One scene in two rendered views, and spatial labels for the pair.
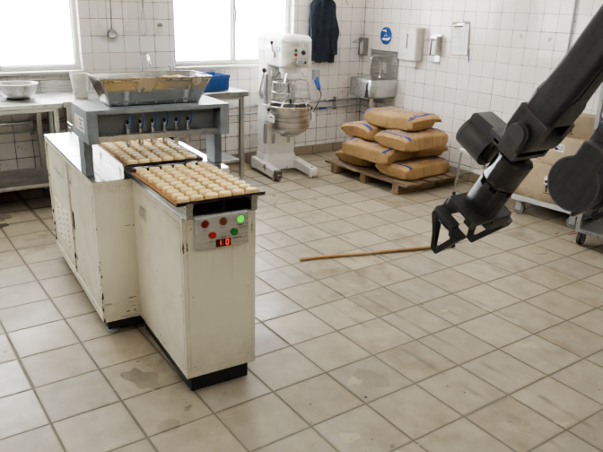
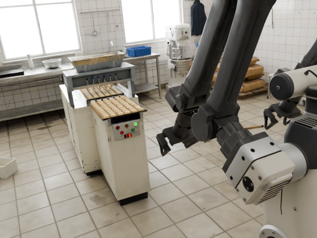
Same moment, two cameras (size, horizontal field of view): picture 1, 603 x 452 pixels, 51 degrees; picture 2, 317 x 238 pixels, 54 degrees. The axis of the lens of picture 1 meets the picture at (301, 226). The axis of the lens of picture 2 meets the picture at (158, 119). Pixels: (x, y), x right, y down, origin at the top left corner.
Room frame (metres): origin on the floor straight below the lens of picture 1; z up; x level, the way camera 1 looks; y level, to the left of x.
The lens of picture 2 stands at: (0.07, -0.39, 1.76)
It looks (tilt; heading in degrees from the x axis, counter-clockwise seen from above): 20 degrees down; 10
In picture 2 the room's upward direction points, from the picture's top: 5 degrees counter-clockwise
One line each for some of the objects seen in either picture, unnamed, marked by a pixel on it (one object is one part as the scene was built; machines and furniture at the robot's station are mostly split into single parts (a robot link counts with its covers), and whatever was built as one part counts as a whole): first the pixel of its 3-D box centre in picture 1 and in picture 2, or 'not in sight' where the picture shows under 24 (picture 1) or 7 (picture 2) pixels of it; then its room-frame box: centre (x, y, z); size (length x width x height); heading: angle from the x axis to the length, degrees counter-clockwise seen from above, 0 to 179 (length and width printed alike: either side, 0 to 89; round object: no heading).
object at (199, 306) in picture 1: (191, 270); (119, 148); (2.81, 0.52, 0.45); 0.70 x 0.34 x 0.90; 31
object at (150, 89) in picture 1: (150, 88); (97, 62); (3.25, 0.78, 1.25); 0.56 x 0.29 x 0.14; 121
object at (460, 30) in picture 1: (460, 40); (268, 18); (6.57, -1.53, 1.37); 0.27 x 0.02 x 0.40; 35
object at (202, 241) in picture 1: (221, 230); (126, 129); (2.50, 0.33, 0.77); 0.24 x 0.04 x 0.14; 121
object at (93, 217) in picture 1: (132, 217); (99, 121); (3.65, 1.03, 0.42); 1.28 x 0.72 x 0.84; 31
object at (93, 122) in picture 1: (152, 134); (100, 84); (3.25, 0.78, 1.01); 0.72 x 0.33 x 0.34; 121
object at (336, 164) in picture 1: (391, 172); (236, 88); (6.38, -0.91, 0.06); 1.20 x 0.80 x 0.11; 37
